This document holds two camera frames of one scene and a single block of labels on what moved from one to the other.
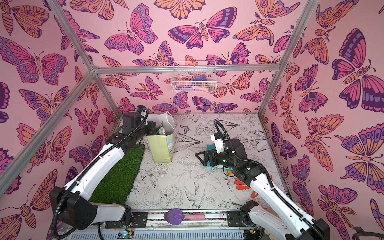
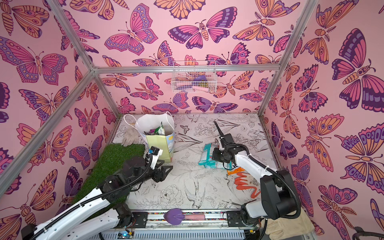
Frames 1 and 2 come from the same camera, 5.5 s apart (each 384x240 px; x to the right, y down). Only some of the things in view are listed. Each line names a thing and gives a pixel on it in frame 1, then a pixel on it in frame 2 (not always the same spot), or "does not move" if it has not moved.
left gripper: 151,129 -> 160,176
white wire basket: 194,77 does not move
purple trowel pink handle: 175,216 does not move
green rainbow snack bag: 160,130 does not move
